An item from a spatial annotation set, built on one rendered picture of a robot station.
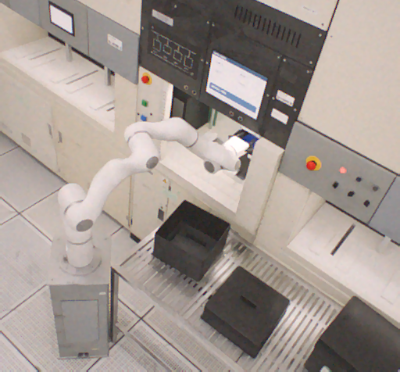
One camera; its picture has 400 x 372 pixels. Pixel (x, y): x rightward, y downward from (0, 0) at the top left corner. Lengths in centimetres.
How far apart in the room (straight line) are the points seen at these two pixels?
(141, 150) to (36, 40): 207
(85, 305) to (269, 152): 116
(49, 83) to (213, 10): 157
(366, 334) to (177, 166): 130
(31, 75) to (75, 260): 153
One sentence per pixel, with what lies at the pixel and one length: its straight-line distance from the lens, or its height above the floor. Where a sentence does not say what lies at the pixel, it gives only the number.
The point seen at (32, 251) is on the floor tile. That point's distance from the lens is 334.
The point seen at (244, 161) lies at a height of 102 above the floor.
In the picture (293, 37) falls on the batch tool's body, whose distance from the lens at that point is 182.
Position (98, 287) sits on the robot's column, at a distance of 228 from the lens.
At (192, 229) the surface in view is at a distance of 244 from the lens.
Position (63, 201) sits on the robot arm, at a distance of 202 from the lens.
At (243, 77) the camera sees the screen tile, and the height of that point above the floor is 163.
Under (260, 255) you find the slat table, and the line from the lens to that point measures 243.
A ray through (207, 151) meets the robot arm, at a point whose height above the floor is 132.
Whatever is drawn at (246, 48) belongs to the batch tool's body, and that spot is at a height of 176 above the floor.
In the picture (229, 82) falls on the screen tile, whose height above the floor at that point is 157.
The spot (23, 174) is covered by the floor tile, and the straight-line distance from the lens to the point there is 384.
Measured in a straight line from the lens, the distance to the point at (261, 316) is 212.
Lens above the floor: 264
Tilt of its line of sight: 43 degrees down
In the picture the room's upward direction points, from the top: 11 degrees clockwise
